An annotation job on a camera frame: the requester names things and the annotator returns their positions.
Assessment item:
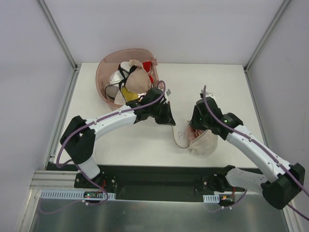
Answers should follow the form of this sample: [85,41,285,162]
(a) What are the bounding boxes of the red bra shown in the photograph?
[142,61,154,83]

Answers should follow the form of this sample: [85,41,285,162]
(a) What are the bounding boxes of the right white cable duct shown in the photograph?
[203,194,220,203]

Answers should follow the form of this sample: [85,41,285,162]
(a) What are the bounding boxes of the white mesh laundry bag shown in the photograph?
[171,121,218,159]

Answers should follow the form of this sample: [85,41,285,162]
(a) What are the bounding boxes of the right aluminium frame post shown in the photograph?
[244,0,293,73]

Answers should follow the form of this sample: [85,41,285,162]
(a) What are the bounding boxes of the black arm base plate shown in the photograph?
[74,165,254,203]

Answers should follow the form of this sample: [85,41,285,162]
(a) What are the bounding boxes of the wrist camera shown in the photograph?
[200,90,216,100]
[158,85,171,102]

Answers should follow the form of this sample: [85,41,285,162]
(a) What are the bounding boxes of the pink translucent plastic basket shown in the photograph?
[96,48,159,110]

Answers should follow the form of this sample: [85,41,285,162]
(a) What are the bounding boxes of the pink bra inside bag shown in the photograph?
[187,127,206,143]

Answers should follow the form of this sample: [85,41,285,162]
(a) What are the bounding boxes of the front aluminium frame rail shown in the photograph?
[30,169,83,190]

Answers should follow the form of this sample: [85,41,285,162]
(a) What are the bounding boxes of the yellow bra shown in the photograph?
[120,87,139,102]

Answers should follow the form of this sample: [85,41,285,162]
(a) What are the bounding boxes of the metal front sheet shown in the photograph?
[16,189,305,232]

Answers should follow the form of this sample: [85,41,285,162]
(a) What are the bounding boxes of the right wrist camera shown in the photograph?
[200,90,216,100]

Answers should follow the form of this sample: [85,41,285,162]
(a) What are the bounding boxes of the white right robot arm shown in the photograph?
[189,95,305,209]

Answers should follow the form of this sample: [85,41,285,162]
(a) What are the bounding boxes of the aluminium frame post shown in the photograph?
[36,0,82,72]
[244,0,293,73]

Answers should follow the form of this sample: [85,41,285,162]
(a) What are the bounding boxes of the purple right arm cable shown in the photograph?
[202,85,309,219]

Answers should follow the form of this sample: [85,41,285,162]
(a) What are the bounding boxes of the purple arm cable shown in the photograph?
[56,81,167,206]
[202,85,309,219]

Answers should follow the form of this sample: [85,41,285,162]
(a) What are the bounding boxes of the left white cable duct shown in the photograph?
[40,190,116,201]

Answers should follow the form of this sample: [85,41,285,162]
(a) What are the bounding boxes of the left aluminium frame post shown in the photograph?
[36,0,82,72]

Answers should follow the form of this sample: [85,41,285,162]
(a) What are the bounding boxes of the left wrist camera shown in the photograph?
[158,85,171,102]

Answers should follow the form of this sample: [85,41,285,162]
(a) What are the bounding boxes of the white bra black trim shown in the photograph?
[104,61,132,105]

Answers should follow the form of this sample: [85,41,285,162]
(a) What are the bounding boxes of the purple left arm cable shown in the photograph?
[56,81,167,206]

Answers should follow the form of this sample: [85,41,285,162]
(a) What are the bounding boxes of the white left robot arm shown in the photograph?
[60,87,176,188]

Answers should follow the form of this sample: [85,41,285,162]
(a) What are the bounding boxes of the white cable duct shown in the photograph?
[40,190,116,201]
[203,194,220,203]

